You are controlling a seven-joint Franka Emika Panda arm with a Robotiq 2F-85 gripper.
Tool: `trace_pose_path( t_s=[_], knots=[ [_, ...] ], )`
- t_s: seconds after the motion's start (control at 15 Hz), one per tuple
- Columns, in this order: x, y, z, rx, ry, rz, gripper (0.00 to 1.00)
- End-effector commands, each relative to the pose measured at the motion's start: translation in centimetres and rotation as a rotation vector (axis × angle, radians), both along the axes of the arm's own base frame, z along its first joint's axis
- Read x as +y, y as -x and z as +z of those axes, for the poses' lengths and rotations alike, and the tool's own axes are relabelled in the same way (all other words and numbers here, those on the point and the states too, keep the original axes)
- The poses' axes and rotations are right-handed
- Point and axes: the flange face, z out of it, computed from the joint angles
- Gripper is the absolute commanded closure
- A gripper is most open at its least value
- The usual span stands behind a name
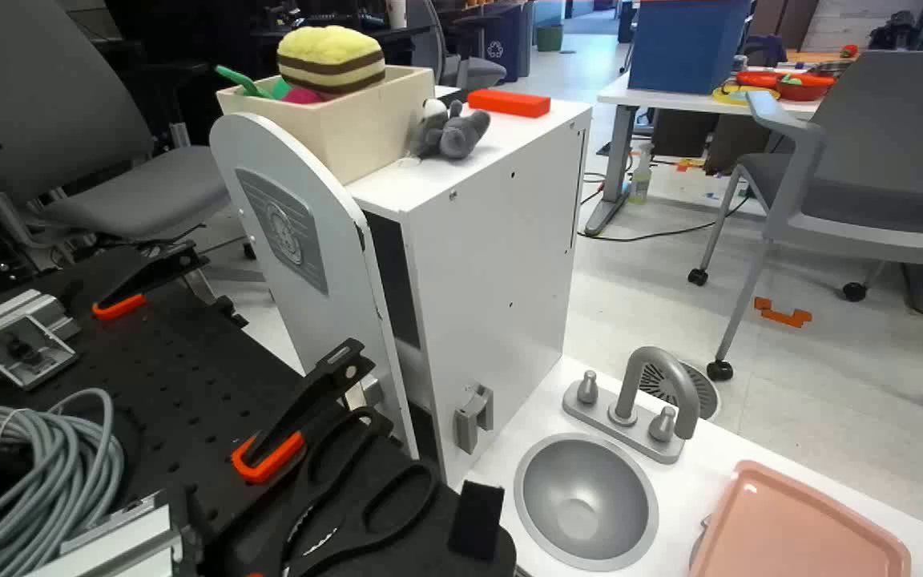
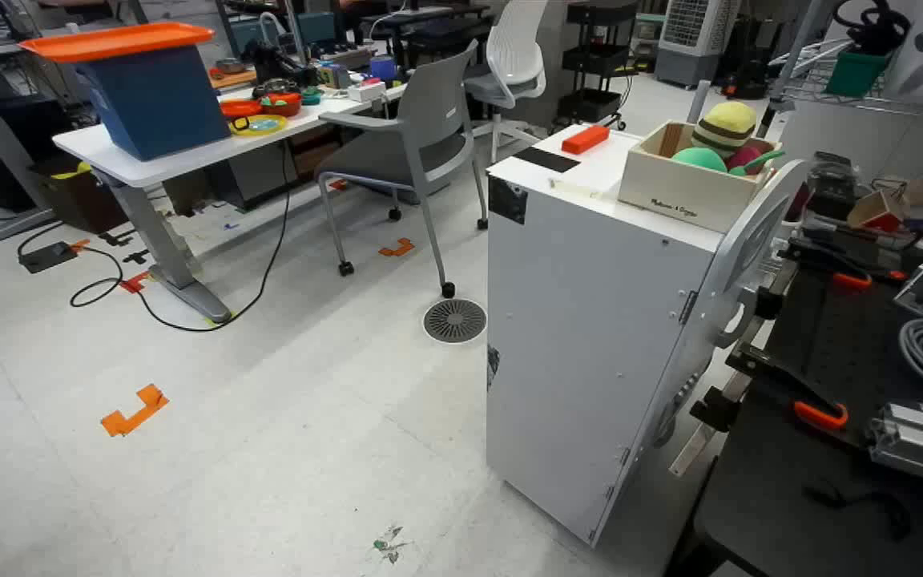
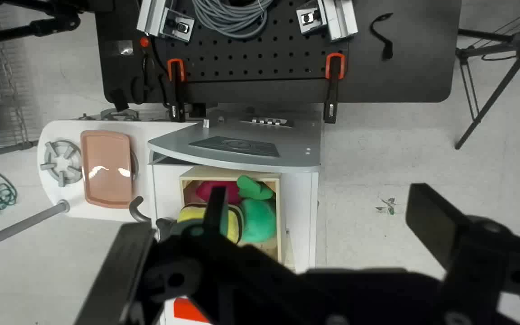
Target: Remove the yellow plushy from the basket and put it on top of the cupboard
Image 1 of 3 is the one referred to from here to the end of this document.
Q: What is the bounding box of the yellow striped plushy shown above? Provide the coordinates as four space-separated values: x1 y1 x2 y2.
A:
275 24 386 94

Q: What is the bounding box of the white toy cupboard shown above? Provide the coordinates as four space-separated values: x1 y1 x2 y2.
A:
211 102 591 481

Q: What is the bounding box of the wooden basket box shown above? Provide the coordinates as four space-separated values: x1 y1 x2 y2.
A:
216 63 437 183

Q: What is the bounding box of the grey plush toy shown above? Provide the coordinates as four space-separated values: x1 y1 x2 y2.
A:
406 100 490 161

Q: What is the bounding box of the black orange clamp near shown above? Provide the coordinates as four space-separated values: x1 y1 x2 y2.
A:
230 338 374 484

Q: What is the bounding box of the black orange clamp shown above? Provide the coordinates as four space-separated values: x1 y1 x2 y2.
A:
90 245 207 322
230 338 374 484

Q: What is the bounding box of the grey toy faucet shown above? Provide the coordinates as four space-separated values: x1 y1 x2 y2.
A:
561 346 722 465

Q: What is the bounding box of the grey toy sink bowl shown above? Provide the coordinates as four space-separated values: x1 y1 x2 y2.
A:
518 432 661 573

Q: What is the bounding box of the magenta plush toy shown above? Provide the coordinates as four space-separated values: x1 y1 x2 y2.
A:
285 87 331 106

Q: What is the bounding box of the white toy kitchen counter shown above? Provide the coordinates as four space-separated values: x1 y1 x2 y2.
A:
469 363 923 577

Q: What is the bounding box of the black pegboard table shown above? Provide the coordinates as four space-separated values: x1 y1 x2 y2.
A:
0 250 518 577

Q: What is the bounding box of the green plush toy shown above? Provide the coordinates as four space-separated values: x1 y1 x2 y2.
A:
211 63 291 100

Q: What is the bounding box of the black orange clamp far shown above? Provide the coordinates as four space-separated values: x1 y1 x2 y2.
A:
90 245 207 322

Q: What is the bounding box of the blue storage bin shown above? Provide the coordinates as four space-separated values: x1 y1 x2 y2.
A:
630 0 750 94

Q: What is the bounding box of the pink plastic tray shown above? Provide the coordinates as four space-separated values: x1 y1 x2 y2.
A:
690 460 915 577

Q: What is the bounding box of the white desk table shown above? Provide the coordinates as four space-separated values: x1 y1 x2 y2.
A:
579 80 823 239

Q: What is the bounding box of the grey chair left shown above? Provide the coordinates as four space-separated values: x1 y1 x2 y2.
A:
0 0 228 239

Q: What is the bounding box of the grey office chair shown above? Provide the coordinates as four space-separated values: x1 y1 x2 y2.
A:
690 52 923 380

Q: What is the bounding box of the grey cable bundle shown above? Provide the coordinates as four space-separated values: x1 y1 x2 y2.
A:
0 384 129 577

